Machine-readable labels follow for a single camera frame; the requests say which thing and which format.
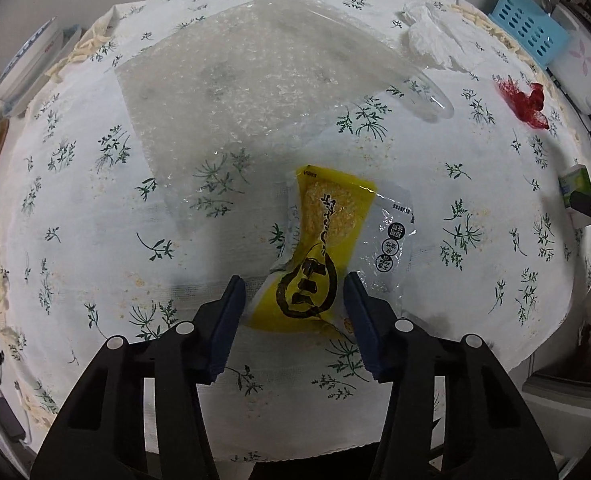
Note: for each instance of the white floral tablecloth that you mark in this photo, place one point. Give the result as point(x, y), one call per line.
point(75, 210)

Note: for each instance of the white rice cooker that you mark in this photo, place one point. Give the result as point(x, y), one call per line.
point(585, 55)

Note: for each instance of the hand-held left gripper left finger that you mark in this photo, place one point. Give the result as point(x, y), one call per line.
point(228, 320)

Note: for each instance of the black power adapter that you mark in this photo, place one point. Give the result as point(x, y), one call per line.
point(8, 420)

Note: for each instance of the blue patterned white bowl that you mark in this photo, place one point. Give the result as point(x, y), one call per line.
point(25, 55)

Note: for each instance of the red plastic mesh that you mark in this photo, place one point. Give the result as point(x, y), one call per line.
point(525, 105)

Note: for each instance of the small green white carton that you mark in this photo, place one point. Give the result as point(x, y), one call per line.
point(573, 182)

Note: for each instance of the blue perforated utensil holder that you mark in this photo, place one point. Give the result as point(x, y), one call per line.
point(525, 20)

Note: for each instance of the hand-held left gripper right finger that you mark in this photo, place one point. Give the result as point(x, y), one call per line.
point(363, 320)

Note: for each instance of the yellow snack packet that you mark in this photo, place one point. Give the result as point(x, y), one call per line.
point(320, 210)

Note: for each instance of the clear bubble wrap sheet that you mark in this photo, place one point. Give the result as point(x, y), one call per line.
point(255, 85)

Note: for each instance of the white tissue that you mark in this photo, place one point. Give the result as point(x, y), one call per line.
point(435, 35)

